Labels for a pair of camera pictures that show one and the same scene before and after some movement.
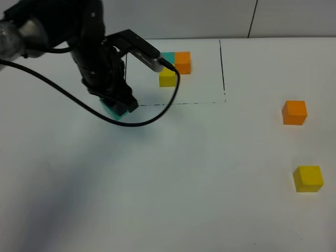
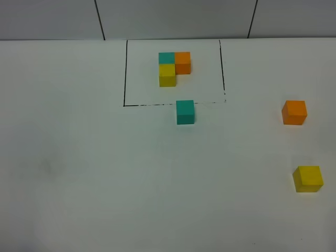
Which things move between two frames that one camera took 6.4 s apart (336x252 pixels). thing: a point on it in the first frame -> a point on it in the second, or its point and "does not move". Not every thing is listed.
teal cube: x=112 y=112 -> x=185 y=112
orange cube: x=294 y=112 does not move
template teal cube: x=169 y=55 does not move
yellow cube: x=307 y=178 does not move
